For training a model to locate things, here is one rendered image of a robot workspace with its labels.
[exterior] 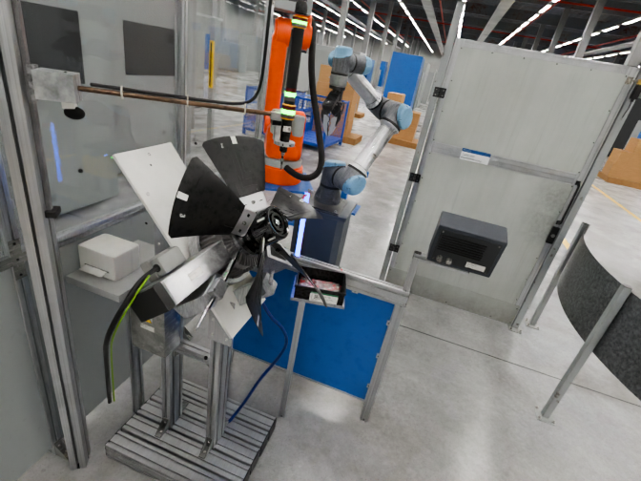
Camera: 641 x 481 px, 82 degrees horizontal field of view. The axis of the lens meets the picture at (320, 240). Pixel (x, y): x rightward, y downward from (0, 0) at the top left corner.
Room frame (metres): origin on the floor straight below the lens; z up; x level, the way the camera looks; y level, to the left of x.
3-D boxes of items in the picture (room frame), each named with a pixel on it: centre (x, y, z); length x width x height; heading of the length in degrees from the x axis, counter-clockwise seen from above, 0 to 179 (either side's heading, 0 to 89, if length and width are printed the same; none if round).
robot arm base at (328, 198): (1.99, 0.01, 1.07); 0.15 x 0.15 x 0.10
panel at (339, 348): (1.55, 0.00, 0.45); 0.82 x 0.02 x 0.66; 76
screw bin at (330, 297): (1.37, -0.04, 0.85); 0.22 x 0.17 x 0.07; 92
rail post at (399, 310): (1.45, -0.42, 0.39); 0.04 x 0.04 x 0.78; 76
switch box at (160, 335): (1.08, 0.56, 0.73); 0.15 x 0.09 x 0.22; 76
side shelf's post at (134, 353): (1.24, 0.74, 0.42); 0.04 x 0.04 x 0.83; 76
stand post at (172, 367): (1.17, 0.53, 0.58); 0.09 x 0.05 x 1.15; 166
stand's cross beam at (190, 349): (1.14, 0.42, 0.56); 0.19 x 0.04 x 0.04; 76
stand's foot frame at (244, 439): (1.14, 0.40, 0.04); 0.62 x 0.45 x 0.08; 76
